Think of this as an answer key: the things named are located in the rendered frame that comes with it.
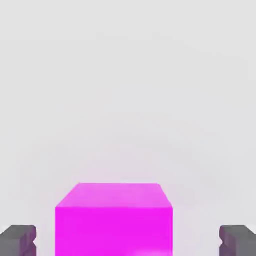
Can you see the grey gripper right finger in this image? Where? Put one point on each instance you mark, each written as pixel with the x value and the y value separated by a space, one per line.
pixel 240 242

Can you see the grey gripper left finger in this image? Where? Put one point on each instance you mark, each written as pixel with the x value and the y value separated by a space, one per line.
pixel 14 241

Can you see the small magenta cube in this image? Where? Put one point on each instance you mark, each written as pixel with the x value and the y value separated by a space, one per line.
pixel 114 226

